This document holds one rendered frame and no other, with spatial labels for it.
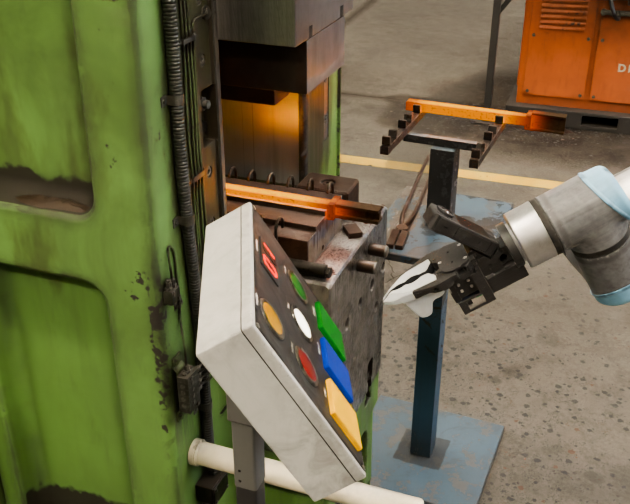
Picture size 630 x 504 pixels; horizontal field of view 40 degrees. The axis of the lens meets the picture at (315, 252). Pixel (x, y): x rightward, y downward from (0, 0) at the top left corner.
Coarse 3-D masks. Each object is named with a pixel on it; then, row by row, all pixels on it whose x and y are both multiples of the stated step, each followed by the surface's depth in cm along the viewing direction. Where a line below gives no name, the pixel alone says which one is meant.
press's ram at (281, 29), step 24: (216, 0) 145; (240, 0) 143; (264, 0) 142; (288, 0) 140; (312, 0) 147; (336, 0) 158; (240, 24) 145; (264, 24) 144; (288, 24) 142; (312, 24) 149
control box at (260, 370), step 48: (240, 240) 120; (240, 288) 109; (288, 288) 124; (240, 336) 101; (288, 336) 111; (240, 384) 104; (288, 384) 105; (288, 432) 108; (336, 432) 110; (336, 480) 112
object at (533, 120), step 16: (432, 112) 221; (448, 112) 219; (464, 112) 217; (480, 112) 216; (496, 112) 215; (512, 112) 215; (528, 112) 213; (544, 112) 211; (528, 128) 212; (544, 128) 212; (560, 128) 211
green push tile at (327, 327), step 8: (320, 304) 135; (320, 312) 132; (320, 320) 130; (328, 320) 134; (320, 328) 129; (328, 328) 132; (336, 328) 137; (328, 336) 130; (336, 336) 134; (336, 344) 131; (336, 352) 131; (344, 352) 133; (344, 360) 132
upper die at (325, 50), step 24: (336, 24) 161; (240, 48) 153; (264, 48) 151; (288, 48) 150; (312, 48) 151; (336, 48) 163; (240, 72) 155; (264, 72) 153; (288, 72) 152; (312, 72) 153
